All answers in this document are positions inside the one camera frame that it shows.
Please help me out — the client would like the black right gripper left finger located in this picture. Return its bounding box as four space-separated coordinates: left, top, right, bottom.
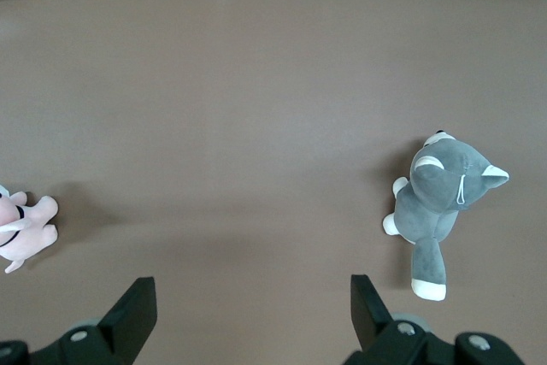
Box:
32 277 158 365

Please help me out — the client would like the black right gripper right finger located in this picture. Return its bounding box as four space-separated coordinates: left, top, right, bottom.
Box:
344 274 461 365

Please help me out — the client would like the pale pink pig plush toy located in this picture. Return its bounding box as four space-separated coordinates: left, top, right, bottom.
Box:
0 184 60 274

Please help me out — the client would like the grey husky plush toy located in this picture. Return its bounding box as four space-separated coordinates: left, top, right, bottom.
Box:
381 129 510 302

